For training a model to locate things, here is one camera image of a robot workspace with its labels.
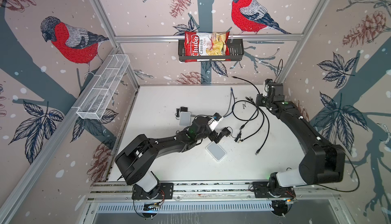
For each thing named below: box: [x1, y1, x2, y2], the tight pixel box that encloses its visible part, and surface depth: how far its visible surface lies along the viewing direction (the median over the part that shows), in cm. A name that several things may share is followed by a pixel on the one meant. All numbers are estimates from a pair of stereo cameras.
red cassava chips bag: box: [184, 31, 232, 63], surface depth 90 cm
